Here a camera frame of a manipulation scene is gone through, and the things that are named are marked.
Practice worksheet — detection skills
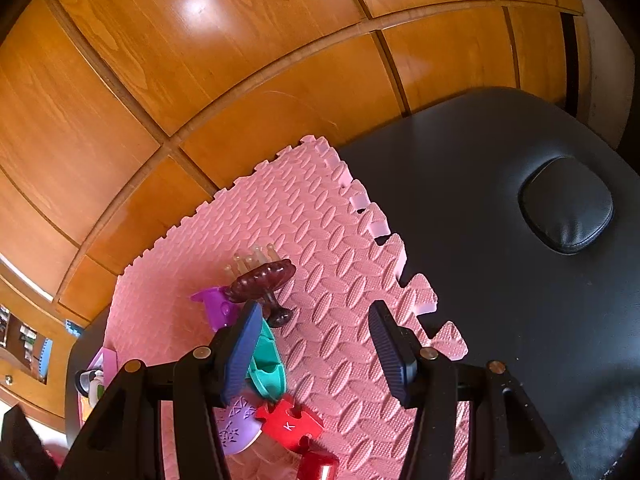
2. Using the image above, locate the pink foam puzzle mat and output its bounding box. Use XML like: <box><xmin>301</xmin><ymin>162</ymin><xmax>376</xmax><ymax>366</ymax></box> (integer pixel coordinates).
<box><xmin>102</xmin><ymin>135</ymin><xmax>473</xmax><ymax>480</ymax></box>

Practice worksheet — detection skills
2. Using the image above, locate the wooden wardrobe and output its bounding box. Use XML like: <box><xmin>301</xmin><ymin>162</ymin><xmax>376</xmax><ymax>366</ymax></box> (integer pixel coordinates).
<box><xmin>0</xmin><ymin>0</ymin><xmax>586</xmax><ymax>326</ymax></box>

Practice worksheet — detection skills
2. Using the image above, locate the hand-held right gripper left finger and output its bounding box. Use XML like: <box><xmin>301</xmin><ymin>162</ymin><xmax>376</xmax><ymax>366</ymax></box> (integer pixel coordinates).
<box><xmin>60</xmin><ymin>301</ymin><xmax>263</xmax><ymax>480</ymax></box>

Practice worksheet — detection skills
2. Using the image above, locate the red cylinder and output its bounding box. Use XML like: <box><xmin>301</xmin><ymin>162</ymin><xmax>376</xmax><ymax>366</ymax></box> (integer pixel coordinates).
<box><xmin>296</xmin><ymin>447</ymin><xmax>341</xmax><ymax>480</ymax></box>

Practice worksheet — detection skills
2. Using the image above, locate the black massage table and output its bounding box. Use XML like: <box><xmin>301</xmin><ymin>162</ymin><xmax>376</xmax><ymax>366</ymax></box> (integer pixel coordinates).
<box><xmin>65</xmin><ymin>86</ymin><xmax>640</xmax><ymax>480</ymax></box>

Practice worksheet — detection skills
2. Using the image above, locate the brown scalp massage brush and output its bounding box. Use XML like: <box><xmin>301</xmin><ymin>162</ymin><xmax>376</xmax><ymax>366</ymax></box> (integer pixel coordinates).
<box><xmin>225</xmin><ymin>244</ymin><xmax>297</xmax><ymax>329</ymax></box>

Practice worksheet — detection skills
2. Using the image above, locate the green and white tape dispenser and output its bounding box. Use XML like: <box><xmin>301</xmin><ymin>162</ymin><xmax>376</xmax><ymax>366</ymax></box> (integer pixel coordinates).
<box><xmin>86</xmin><ymin>367</ymin><xmax>107</xmax><ymax>403</ymax></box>

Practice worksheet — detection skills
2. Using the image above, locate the black face hole cushion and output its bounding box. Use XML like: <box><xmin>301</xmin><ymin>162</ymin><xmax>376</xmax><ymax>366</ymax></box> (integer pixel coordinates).
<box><xmin>518</xmin><ymin>156</ymin><xmax>615</xmax><ymax>255</ymax></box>

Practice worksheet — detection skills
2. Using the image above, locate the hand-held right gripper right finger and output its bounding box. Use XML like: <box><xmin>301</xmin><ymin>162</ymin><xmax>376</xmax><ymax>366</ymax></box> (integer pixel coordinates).
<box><xmin>367</xmin><ymin>301</ymin><xmax>568</xmax><ymax>480</ymax></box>

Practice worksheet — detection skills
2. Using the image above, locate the door glass panel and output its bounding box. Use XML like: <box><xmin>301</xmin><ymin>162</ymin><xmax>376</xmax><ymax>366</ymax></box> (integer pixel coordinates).
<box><xmin>0</xmin><ymin>305</ymin><xmax>53</xmax><ymax>383</ymax></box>

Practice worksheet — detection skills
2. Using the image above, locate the teal plastic toy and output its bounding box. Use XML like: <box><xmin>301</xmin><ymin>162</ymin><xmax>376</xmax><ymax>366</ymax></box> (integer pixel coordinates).
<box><xmin>247</xmin><ymin>317</ymin><xmax>288</xmax><ymax>403</ymax></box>

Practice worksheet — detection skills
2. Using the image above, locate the lilac oval plastic lid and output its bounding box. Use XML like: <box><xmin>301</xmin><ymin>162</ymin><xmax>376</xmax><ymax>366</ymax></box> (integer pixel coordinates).
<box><xmin>212</xmin><ymin>392</ymin><xmax>263</xmax><ymax>456</ymax></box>

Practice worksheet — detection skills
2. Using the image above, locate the wooden door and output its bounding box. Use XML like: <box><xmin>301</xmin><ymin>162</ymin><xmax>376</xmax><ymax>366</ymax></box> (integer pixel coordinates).
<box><xmin>0</xmin><ymin>255</ymin><xmax>76</xmax><ymax>421</ymax></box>

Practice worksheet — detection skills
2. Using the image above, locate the shallow pink box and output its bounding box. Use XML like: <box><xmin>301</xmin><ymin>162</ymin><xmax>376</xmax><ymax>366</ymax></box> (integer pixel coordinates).
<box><xmin>75</xmin><ymin>346</ymin><xmax>120</xmax><ymax>426</ymax></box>

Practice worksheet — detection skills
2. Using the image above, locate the red foam puzzle piece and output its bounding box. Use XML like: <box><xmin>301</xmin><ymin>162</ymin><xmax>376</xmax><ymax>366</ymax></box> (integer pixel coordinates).
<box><xmin>255</xmin><ymin>394</ymin><xmax>325</xmax><ymax>453</ymax></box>

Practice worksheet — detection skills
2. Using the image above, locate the purple plastic cup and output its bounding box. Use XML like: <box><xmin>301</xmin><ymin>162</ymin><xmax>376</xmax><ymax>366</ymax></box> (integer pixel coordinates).
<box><xmin>191</xmin><ymin>286</ymin><xmax>241</xmax><ymax>333</ymax></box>

